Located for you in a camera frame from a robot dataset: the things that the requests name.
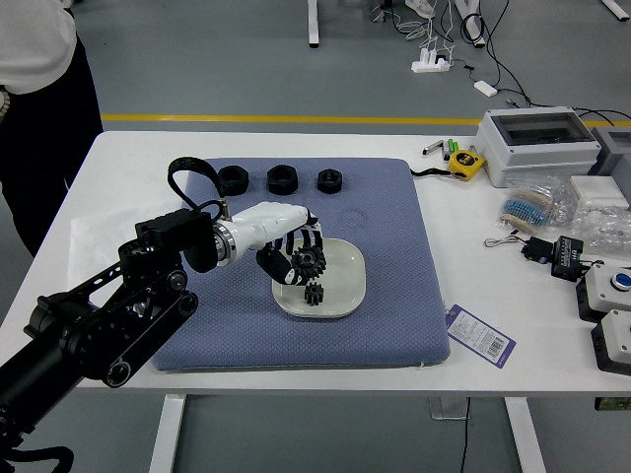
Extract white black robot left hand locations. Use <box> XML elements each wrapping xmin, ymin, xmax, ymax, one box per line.
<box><xmin>227</xmin><ymin>200</ymin><xmax>329</xmax><ymax>288</ymax></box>

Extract large black gear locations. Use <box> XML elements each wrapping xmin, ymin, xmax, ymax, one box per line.
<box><xmin>288</xmin><ymin>247</ymin><xmax>328</xmax><ymax>283</ymax></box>

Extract large black hex nut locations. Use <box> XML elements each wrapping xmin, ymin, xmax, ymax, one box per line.
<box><xmin>216</xmin><ymin>166</ymin><xmax>250</xmax><ymax>197</ymax></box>
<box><xmin>265</xmin><ymin>164</ymin><xmax>300</xmax><ymax>196</ymax></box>

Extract small black hex nut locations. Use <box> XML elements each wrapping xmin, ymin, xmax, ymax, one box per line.
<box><xmin>315</xmin><ymin>168</ymin><xmax>344</xmax><ymax>194</ymax></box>

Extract grey under-table control box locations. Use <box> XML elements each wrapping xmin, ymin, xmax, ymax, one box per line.
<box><xmin>427</xmin><ymin>396</ymin><xmax>470</xmax><ymax>421</ymax></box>

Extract blue push-button box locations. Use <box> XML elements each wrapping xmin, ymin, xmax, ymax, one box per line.
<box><xmin>575</xmin><ymin>261</ymin><xmax>631</xmax><ymax>325</ymax></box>

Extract white box on black base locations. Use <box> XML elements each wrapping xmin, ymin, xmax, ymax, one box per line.
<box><xmin>590</xmin><ymin>308</ymin><xmax>631</xmax><ymax>376</ymax></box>

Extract white square dish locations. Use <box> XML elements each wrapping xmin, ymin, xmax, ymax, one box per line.
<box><xmin>271</xmin><ymin>237</ymin><xmax>367</xmax><ymax>319</ymax></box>

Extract blue-grey quilted cushion mat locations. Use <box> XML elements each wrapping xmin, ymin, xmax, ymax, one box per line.
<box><xmin>152</xmin><ymin>156</ymin><xmax>453</xmax><ymax>373</ymax></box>

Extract white desk leg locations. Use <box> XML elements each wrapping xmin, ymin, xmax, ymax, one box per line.
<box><xmin>599</xmin><ymin>0</ymin><xmax>631</xmax><ymax>23</ymax></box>
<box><xmin>307</xmin><ymin>0</ymin><xmax>321</xmax><ymax>49</ymax></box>
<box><xmin>453</xmin><ymin>0</ymin><xmax>488</xmax><ymax>49</ymax></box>

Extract white power strip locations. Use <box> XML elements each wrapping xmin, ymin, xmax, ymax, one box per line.
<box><xmin>410</xmin><ymin>46</ymin><xmax>453</xmax><ymax>75</ymax></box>

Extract purple label tag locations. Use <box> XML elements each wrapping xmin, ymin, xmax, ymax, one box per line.
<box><xmin>443</xmin><ymin>304</ymin><xmax>518</xmax><ymax>369</ymax></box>

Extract white table leg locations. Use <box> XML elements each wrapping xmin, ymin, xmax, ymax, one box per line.
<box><xmin>147</xmin><ymin>393</ymin><xmax>187</xmax><ymax>473</ymax></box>
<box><xmin>503</xmin><ymin>396</ymin><xmax>547</xmax><ymax>473</ymax></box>

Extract person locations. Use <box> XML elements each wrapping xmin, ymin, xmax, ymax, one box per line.
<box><xmin>0</xmin><ymin>0</ymin><xmax>105</xmax><ymax>257</ymax></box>

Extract bag of blue resistors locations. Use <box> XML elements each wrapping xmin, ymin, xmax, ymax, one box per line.
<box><xmin>497</xmin><ymin>179</ymin><xmax>563</xmax><ymax>234</ymax></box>

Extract white sneaker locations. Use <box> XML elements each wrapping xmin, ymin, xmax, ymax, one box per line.
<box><xmin>404</xmin><ymin>0</ymin><xmax>438</xmax><ymax>20</ymax></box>

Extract black electronic module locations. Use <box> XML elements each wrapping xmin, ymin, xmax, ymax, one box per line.
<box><xmin>549</xmin><ymin>235</ymin><xmax>593</xmax><ymax>283</ymax></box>

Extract white foam block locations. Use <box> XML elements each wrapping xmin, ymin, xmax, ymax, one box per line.
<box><xmin>569</xmin><ymin>174</ymin><xmax>631</xmax><ymax>209</ymax></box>

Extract clear plastic parts bag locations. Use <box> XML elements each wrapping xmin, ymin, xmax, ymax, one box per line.
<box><xmin>551</xmin><ymin>194</ymin><xmax>631</xmax><ymax>255</ymax></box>

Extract yellow tape measure with strap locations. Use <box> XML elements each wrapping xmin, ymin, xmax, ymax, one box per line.
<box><xmin>408</xmin><ymin>150</ymin><xmax>488</xmax><ymax>183</ymax></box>

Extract white floor cables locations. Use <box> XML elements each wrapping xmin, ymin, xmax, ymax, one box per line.
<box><xmin>391</xmin><ymin>0</ymin><xmax>457</xmax><ymax>65</ymax></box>

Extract small black module with wires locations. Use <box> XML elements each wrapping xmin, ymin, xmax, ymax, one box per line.
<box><xmin>483</xmin><ymin>234</ymin><xmax>552</xmax><ymax>266</ymax></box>

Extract black floor cable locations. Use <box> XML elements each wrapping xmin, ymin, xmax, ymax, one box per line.
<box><xmin>460</xmin><ymin>0</ymin><xmax>631</xmax><ymax>130</ymax></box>

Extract white enclosure box clear lid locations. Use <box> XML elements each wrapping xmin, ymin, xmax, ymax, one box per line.
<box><xmin>475</xmin><ymin>106</ymin><xmax>602</xmax><ymax>189</ymax></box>

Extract black under-table cable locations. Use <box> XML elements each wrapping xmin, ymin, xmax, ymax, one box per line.
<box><xmin>456</xmin><ymin>396</ymin><xmax>473</xmax><ymax>473</ymax></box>

